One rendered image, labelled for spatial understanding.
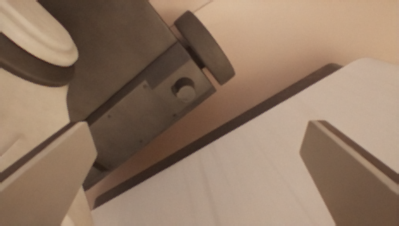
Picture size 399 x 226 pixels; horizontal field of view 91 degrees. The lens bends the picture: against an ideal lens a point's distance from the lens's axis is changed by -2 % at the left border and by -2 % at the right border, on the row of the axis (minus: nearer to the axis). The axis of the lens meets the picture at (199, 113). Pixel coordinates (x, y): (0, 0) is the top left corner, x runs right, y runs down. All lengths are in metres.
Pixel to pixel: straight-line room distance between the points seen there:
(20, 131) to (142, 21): 0.29
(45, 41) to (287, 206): 0.48
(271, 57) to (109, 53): 0.51
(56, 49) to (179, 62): 0.21
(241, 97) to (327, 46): 0.35
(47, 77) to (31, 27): 0.06
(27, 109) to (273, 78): 0.68
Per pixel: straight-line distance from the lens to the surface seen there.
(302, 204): 0.47
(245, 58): 0.70
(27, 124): 0.28
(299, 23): 0.77
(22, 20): 0.34
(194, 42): 0.45
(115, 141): 0.53
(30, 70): 0.33
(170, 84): 0.43
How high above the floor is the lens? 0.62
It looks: 59 degrees down
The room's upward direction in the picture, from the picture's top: 157 degrees clockwise
